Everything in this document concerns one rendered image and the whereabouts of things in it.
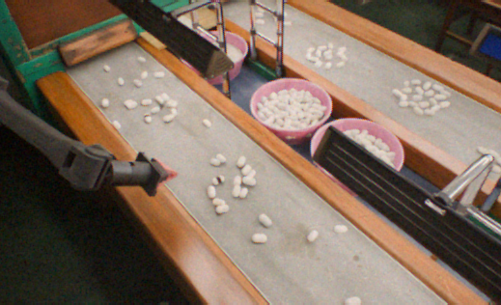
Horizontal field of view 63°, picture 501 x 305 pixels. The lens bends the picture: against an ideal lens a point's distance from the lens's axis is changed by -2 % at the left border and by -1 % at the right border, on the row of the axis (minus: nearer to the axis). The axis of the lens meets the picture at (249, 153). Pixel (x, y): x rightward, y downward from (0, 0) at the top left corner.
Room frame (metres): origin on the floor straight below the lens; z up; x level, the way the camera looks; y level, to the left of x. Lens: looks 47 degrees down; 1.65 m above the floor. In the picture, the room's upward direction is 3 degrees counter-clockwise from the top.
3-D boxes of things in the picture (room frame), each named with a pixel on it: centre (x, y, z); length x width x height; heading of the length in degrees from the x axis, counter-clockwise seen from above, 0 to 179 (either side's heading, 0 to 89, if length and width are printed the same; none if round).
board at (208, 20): (1.58, 0.25, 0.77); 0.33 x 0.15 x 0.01; 127
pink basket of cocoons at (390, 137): (0.83, -0.31, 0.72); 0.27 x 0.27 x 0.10
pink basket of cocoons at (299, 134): (1.06, -0.15, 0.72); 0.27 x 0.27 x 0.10
